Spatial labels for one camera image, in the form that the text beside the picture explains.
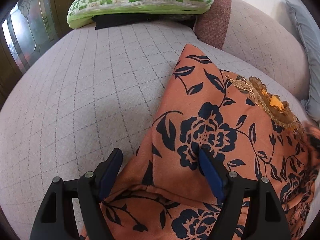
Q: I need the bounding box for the orange black floral garment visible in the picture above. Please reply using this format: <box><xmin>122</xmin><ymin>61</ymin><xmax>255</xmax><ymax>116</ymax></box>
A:
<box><xmin>100</xmin><ymin>44</ymin><xmax>319</xmax><ymax>239</ymax></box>

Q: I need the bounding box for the pink grid bed mattress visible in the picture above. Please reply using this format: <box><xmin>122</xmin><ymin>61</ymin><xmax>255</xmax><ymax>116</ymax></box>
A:
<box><xmin>1</xmin><ymin>22</ymin><xmax>308</xmax><ymax>239</ymax></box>

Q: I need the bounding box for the pink maroon bed headboard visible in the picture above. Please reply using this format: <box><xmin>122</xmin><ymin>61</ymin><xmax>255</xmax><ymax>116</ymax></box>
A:
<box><xmin>194</xmin><ymin>0</ymin><xmax>310</xmax><ymax>100</ymax></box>

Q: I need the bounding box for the grey blue pillow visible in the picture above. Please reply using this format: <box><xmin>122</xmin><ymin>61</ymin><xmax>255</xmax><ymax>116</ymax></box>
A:
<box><xmin>285</xmin><ymin>0</ymin><xmax>320</xmax><ymax>123</ymax></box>

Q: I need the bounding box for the black folded cloth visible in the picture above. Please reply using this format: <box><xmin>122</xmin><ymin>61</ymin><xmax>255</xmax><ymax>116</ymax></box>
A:
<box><xmin>92</xmin><ymin>13</ymin><xmax>196</xmax><ymax>30</ymax></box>

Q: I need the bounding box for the wooden glass door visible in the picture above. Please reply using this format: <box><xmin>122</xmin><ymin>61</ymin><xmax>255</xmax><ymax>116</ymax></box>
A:
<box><xmin>1</xmin><ymin>0</ymin><xmax>74</xmax><ymax>104</ymax></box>

